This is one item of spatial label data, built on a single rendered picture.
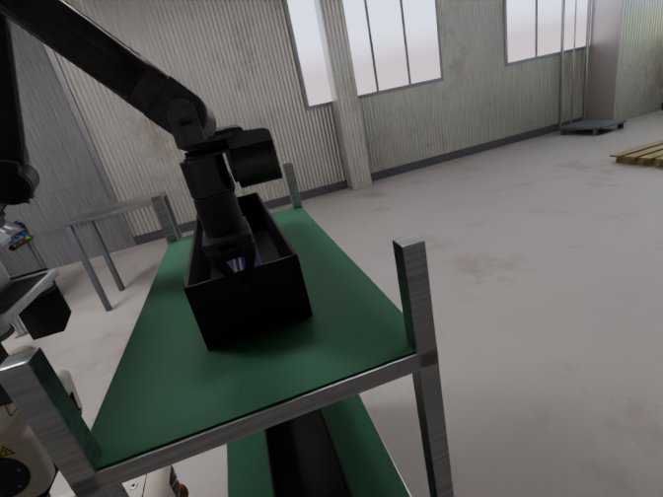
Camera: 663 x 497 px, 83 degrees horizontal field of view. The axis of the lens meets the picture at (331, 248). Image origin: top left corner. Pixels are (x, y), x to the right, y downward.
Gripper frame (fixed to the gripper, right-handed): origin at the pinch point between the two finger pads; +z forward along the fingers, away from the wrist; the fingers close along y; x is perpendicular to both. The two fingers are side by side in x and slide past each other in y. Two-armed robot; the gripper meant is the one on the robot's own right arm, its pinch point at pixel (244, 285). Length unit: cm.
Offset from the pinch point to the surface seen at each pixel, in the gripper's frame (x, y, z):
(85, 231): 185, 467, 62
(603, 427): -101, 21, 105
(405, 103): -276, 472, 5
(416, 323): -19.1, -17.1, 4.8
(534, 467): -70, 19, 105
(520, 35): -476, 469, -49
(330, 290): -13.8, 6.3, 8.8
